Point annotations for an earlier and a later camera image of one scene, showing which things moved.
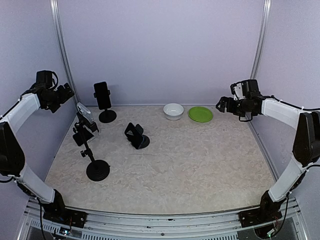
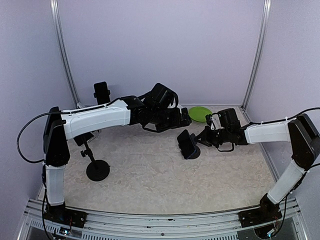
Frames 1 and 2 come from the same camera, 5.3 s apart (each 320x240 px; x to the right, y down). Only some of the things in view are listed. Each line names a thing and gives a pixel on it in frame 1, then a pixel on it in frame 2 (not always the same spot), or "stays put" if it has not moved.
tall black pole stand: [97, 170] stays put
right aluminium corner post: [261, 40] stays put
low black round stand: [146, 138] -> [198, 151]
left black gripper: [65, 96] -> [178, 122]
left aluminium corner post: [62, 46] stays put
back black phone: [101, 91] stays put
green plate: [200, 114] stays put
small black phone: [82, 137] stays put
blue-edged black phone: [134, 136] -> [186, 144]
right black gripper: [229, 108] -> [205, 137]
